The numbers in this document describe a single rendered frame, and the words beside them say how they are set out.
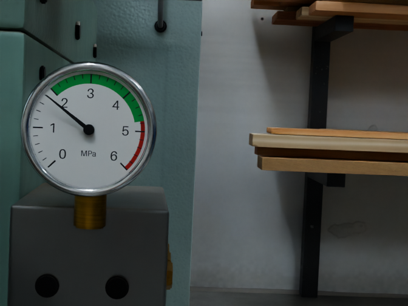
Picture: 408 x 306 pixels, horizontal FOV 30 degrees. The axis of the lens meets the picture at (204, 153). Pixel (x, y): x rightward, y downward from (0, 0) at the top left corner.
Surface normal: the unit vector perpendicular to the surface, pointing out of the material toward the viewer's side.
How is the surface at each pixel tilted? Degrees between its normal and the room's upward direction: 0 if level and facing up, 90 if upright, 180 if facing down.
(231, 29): 90
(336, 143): 89
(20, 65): 90
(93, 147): 90
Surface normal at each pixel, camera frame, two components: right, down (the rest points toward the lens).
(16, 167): 0.45, 0.07
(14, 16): 0.07, 0.06
